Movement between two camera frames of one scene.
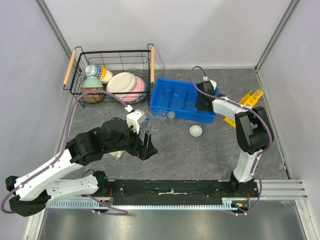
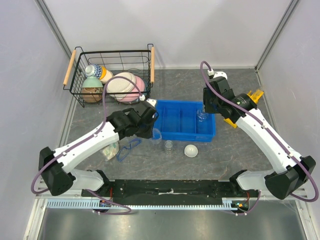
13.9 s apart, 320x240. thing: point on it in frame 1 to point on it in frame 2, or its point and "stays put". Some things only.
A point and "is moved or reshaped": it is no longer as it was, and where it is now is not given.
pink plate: x=137 y=91 stays put
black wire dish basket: x=119 y=77 stays put
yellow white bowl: x=106 y=76 stays put
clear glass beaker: x=154 y=126 is moved or reshaped
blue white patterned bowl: x=98 y=71 stays put
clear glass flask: x=162 y=114 to x=201 y=115
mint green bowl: x=92 y=82 stays put
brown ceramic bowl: x=92 y=97 stays put
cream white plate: x=121 y=84 stays put
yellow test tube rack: x=250 y=100 stays put
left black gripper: x=142 y=151 to x=148 y=134
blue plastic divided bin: x=177 y=99 to x=183 y=121
